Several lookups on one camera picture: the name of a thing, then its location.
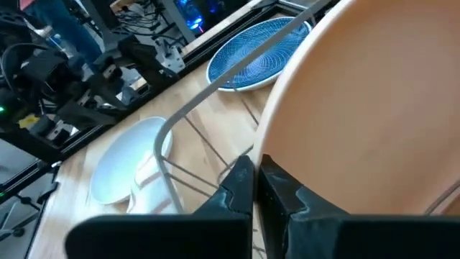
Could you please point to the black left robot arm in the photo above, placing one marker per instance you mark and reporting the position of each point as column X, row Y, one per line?
column 43, row 68

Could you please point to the white red-striped dish towel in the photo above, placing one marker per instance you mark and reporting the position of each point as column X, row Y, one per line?
column 151, row 198

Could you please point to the person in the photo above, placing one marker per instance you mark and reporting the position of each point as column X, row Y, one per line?
column 72, row 32

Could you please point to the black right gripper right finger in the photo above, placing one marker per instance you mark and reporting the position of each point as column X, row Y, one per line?
column 280, row 201

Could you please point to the large white plate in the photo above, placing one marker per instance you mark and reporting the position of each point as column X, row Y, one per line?
column 122, row 162

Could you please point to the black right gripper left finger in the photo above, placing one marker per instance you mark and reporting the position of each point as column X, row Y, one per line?
column 233, row 201

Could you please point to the peach plate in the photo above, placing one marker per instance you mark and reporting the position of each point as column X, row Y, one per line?
column 359, row 108

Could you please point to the computer with blue lights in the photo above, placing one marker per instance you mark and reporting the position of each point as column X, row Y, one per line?
column 194, row 18

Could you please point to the blue patterned plate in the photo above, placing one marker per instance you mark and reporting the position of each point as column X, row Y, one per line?
column 266, row 68

